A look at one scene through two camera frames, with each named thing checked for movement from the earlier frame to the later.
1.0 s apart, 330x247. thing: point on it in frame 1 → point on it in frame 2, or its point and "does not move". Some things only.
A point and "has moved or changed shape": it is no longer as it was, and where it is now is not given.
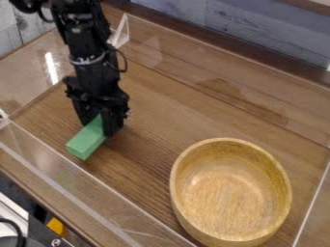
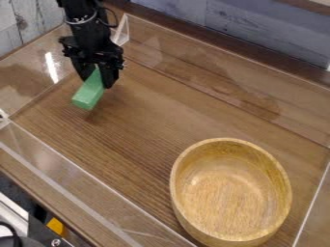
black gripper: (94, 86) → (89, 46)
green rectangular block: (88, 139) has moved or changed shape
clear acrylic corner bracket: (120, 35) does not move
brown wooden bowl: (229, 191) does not move
